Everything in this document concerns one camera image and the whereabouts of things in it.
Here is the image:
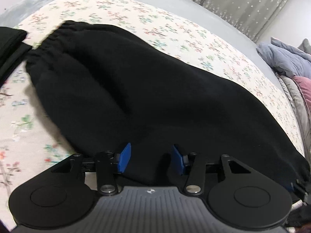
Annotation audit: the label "black pants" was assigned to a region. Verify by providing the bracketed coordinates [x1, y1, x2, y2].
[26, 21, 310, 189]

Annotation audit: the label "floral bed sheet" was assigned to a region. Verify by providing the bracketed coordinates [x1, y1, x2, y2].
[1, 0, 304, 229]

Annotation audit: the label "grey quilt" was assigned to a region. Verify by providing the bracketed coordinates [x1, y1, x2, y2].
[276, 74, 310, 162]

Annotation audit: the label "pink pillow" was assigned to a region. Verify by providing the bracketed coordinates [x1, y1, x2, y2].
[292, 76, 311, 110]

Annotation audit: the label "blue-grey blanket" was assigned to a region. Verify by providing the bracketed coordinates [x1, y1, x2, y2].
[256, 37, 310, 79]

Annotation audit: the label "folded black garment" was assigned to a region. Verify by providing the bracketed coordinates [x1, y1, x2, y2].
[0, 26, 32, 86]

